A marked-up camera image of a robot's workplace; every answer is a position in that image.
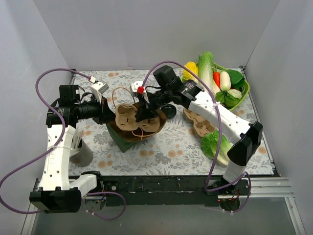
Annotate green lettuce on mat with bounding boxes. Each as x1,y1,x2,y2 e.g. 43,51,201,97
201,130,232,167

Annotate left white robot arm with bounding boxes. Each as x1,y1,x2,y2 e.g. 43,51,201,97
29,81,115,213

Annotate small white bok choy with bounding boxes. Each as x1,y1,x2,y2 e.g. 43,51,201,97
227,89,242,99

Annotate floral patterned table mat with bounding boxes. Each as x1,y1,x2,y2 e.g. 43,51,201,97
69,70,274,176

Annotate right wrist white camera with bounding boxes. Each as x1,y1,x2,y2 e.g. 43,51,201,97
130,81,149,103

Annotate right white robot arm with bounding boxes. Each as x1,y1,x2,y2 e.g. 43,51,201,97
131,65,263,195

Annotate yellow cabbage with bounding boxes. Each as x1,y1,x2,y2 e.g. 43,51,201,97
181,61,198,83

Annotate aluminium frame rail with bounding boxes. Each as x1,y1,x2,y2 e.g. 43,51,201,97
37,174,293,198

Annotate dark green leafy vegetable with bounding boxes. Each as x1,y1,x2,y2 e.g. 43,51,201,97
215,70,245,109

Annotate tall green napa cabbage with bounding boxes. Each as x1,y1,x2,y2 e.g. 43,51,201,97
198,51,214,90

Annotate white radish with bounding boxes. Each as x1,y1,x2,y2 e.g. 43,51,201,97
220,71,231,91

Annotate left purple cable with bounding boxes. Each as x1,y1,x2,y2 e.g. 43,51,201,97
0,68,127,221

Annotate green plastic vegetable basket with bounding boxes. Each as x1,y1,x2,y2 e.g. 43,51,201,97
180,63,250,110

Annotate grey straw holder cup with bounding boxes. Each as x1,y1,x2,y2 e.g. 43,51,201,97
69,140,93,167

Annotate wrist white camera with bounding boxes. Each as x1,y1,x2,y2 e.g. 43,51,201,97
90,81,109,103
130,81,149,103

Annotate brown pulp cup carrier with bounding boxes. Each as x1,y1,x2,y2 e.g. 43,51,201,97
115,103,160,132

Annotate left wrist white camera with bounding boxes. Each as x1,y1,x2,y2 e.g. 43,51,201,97
90,81,109,103

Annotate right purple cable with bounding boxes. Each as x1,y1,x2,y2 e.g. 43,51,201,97
139,60,251,213

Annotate purple cable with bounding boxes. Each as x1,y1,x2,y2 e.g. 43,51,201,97
0,68,127,221
139,60,251,213

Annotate red orange pepper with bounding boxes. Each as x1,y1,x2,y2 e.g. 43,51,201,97
213,71,220,87

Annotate green brown paper bag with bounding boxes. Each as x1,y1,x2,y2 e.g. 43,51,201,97
105,87,168,153

